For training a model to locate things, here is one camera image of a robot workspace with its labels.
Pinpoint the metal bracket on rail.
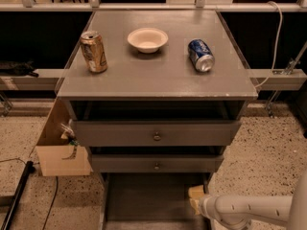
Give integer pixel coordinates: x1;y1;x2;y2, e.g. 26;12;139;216
272;41;307;75

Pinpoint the cardboard box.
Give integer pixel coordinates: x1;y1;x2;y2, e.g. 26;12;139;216
35;100;91;176

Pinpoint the grey wooden drawer cabinet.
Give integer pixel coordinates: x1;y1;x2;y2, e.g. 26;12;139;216
55;9;259;230

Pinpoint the black floor bar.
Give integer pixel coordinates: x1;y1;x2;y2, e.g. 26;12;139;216
0;161;35;230

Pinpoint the black object on ledge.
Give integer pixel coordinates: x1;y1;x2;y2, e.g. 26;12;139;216
0;60;38;78

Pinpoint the blue soda can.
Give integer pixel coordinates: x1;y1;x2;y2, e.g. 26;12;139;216
188;39;215;73

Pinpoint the top grey drawer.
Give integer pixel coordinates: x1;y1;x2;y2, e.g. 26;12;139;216
72;121;241;147

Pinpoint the black floor cable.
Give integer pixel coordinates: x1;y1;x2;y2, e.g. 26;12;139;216
41;175;59;230

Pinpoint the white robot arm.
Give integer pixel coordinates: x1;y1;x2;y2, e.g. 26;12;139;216
188;172;307;230

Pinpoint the bottom grey open drawer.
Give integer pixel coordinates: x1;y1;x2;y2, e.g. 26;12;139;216
100;173;213;230

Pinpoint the gold soda can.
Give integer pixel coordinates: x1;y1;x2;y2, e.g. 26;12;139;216
81;31;107;73

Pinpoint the white paper bowl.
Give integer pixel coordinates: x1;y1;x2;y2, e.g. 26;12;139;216
128;28;169;54

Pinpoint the middle grey drawer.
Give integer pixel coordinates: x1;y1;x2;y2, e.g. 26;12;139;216
91;154;224;173

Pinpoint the white cable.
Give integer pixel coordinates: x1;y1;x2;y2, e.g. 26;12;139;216
254;1;284;89

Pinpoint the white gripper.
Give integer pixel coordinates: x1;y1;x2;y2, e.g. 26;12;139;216
188;185;219;219

